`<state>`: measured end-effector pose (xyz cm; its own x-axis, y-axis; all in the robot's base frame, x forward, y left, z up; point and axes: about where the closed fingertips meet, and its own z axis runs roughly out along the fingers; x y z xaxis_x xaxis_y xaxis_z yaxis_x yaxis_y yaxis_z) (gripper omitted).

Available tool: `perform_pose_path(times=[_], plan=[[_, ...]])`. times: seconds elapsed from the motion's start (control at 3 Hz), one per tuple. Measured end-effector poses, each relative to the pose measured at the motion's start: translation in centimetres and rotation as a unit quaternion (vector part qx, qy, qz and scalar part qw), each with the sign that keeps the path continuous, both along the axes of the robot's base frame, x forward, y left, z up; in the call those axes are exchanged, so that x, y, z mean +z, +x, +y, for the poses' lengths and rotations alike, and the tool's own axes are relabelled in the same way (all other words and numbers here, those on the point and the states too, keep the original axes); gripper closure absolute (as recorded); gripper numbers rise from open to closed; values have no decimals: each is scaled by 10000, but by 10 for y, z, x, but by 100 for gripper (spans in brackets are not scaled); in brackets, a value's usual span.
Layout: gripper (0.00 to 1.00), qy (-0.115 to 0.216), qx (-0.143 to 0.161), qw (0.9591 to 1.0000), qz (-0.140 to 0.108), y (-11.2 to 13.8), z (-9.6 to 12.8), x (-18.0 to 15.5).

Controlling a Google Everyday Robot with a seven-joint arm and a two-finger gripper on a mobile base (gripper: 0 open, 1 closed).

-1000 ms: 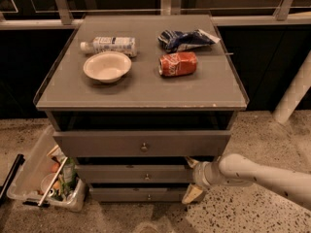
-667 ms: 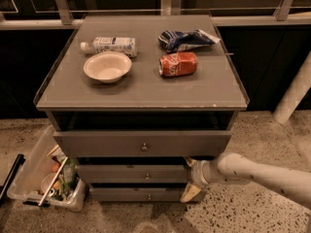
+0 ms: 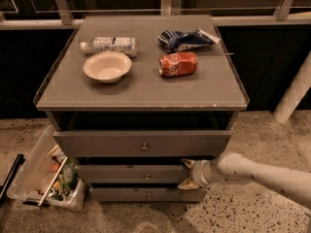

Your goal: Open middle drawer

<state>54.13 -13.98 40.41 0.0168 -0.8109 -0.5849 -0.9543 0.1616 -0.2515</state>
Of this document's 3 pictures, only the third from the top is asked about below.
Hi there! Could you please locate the grey top drawer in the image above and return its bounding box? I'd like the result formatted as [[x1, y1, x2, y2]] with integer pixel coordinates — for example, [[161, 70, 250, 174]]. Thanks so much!
[[53, 130, 231, 157]]

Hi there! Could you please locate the grey drawer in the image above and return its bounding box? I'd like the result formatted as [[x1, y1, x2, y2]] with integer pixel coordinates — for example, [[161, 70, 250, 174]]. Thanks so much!
[[53, 130, 231, 157], [76, 165, 190, 183], [89, 187, 206, 202]]

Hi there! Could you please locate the grey drawer cabinet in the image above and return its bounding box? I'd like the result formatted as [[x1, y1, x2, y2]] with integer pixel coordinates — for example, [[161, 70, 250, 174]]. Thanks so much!
[[34, 16, 249, 189]]

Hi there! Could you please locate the metal rod in bin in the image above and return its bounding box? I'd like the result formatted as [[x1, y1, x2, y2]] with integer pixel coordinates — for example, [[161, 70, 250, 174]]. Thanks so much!
[[38, 157, 68, 207]]

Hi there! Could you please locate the metal window railing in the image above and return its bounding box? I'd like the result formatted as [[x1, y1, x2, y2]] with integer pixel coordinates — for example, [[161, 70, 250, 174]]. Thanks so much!
[[0, 0, 311, 30]]

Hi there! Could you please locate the clear plastic bin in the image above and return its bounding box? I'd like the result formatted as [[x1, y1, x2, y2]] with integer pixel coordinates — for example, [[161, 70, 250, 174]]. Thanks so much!
[[7, 126, 86, 212]]

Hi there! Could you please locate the white bowl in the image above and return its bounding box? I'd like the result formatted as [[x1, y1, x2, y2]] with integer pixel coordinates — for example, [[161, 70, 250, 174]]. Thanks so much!
[[84, 51, 132, 83]]

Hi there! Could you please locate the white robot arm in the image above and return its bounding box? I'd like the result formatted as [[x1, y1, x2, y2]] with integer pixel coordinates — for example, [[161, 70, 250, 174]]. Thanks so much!
[[178, 152, 311, 209]]

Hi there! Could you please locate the red soda can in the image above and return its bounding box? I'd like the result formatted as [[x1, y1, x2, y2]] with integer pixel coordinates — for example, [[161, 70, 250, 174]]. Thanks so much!
[[158, 52, 198, 77]]

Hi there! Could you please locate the white plastic bottle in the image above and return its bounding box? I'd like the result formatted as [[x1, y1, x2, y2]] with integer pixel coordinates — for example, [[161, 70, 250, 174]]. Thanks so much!
[[80, 37, 137, 57]]

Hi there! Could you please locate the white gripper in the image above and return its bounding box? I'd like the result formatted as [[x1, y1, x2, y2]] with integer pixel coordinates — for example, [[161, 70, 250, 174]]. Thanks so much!
[[178, 158, 224, 190]]

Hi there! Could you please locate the grey bottom drawer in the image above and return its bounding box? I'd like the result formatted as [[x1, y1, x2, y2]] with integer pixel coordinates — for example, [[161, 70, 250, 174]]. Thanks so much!
[[89, 187, 206, 202]]

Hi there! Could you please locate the black bar on floor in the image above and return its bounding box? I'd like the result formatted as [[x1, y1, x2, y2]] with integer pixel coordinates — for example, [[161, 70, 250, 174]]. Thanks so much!
[[0, 153, 25, 205]]

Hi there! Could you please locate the blue chip bag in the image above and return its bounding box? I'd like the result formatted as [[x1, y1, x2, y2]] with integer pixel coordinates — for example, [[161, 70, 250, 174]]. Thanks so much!
[[158, 29, 221, 53]]

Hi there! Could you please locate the white column base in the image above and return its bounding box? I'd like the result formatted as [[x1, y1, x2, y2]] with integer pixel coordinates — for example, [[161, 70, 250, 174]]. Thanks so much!
[[272, 51, 311, 124]]

